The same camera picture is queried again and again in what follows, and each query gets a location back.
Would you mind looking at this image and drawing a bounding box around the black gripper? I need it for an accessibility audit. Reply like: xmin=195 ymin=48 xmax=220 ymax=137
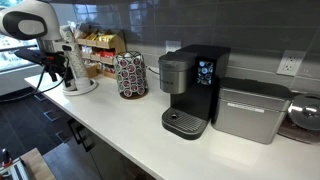
xmin=15 ymin=49 xmax=69 ymax=82

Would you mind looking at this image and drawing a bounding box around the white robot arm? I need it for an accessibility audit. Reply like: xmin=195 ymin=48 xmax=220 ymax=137
xmin=0 ymin=0 xmax=73 ymax=81

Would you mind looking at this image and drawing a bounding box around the black Keurig coffee maker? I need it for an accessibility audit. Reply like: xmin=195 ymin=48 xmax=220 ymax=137
xmin=158 ymin=44 xmax=231 ymax=140

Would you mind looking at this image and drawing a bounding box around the window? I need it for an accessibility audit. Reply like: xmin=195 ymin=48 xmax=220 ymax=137
xmin=0 ymin=0 xmax=38 ymax=72

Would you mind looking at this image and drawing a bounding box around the wooden side table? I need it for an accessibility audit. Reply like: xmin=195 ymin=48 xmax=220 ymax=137
xmin=20 ymin=148 xmax=56 ymax=180

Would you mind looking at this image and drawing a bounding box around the red black tool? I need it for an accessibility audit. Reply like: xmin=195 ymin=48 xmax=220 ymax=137
xmin=1 ymin=148 xmax=13 ymax=168

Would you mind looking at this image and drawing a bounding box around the silver countertop ice maker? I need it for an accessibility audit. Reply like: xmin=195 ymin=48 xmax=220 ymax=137
xmin=212 ymin=77 xmax=293 ymax=144

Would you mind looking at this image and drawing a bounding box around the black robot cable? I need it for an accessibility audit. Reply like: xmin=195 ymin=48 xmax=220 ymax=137
xmin=0 ymin=56 xmax=70 ymax=104

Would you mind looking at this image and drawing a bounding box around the black cabinet door handle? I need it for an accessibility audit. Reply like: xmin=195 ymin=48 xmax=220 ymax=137
xmin=67 ymin=119 xmax=95 ymax=152

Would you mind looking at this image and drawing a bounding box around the wire coffee pod rack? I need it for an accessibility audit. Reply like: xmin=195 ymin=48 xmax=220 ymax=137
xmin=114 ymin=51 xmax=149 ymax=99

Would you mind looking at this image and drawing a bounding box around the white wall outlet left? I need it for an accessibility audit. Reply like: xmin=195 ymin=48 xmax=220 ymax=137
xmin=165 ymin=40 xmax=181 ymax=52

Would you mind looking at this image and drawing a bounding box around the white wall outlet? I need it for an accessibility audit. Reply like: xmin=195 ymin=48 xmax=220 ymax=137
xmin=277 ymin=50 xmax=306 ymax=76
xmin=165 ymin=40 xmax=181 ymax=52

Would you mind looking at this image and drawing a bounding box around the white wall outlet right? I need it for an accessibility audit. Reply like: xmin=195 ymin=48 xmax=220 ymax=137
xmin=277 ymin=50 xmax=306 ymax=76

